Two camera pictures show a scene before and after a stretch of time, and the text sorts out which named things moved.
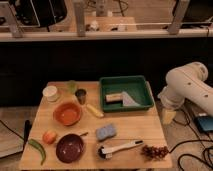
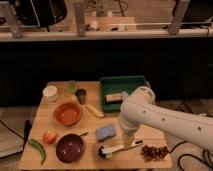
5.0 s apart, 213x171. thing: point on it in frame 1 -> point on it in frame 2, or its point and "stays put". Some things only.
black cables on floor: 185,142 stays put
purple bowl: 69,147 stays put
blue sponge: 106,132 stays put
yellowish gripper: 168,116 -> 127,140
